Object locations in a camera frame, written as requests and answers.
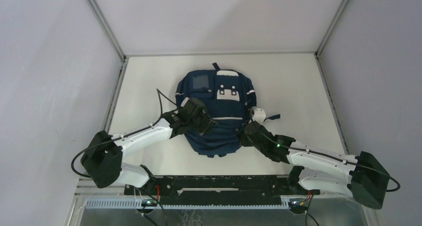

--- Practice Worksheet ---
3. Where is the navy blue backpack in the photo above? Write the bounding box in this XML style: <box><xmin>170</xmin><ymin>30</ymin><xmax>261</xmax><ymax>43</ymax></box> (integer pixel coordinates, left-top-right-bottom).
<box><xmin>175</xmin><ymin>63</ymin><xmax>257</xmax><ymax>158</ymax></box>

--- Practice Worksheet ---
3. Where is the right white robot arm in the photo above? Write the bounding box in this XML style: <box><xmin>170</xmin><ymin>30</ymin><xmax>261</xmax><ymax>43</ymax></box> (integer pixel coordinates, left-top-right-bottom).
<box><xmin>237</xmin><ymin>121</ymin><xmax>393</xmax><ymax>210</ymax></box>

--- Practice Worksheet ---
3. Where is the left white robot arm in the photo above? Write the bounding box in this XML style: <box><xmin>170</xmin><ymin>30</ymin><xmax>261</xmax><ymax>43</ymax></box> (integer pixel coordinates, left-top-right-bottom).
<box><xmin>76</xmin><ymin>98</ymin><xmax>216</xmax><ymax>195</ymax></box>

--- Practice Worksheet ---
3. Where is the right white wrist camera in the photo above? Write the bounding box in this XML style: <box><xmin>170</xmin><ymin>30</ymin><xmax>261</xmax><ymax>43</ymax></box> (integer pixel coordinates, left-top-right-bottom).
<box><xmin>250</xmin><ymin>107</ymin><xmax>267</xmax><ymax>124</ymax></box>

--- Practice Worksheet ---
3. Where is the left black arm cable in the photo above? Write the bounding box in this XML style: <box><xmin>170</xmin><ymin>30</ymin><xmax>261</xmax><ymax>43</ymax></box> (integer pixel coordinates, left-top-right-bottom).
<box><xmin>70</xmin><ymin>88</ymin><xmax>180</xmax><ymax>178</ymax></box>

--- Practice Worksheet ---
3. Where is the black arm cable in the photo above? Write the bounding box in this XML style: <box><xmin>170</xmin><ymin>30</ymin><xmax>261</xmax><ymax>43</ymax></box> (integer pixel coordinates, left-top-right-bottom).
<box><xmin>249</xmin><ymin>108</ymin><xmax>402</xmax><ymax>193</ymax></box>
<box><xmin>70</xmin><ymin>88</ymin><xmax>180</xmax><ymax>178</ymax></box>

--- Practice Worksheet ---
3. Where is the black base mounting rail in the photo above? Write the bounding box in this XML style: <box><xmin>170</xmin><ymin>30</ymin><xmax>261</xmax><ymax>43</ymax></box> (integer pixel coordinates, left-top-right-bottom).
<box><xmin>124</xmin><ymin>175</ymin><xmax>319</xmax><ymax>205</ymax></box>

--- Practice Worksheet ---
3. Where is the white slotted cable duct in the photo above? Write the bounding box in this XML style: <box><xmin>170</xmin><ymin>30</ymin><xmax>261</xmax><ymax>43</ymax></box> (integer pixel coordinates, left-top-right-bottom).
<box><xmin>84</xmin><ymin>198</ymin><xmax>290</xmax><ymax>210</ymax></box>

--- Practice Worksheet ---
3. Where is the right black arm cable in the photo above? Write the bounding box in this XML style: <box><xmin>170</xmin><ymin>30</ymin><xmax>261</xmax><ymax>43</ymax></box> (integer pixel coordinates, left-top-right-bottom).
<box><xmin>249</xmin><ymin>108</ymin><xmax>402</xmax><ymax>193</ymax></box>

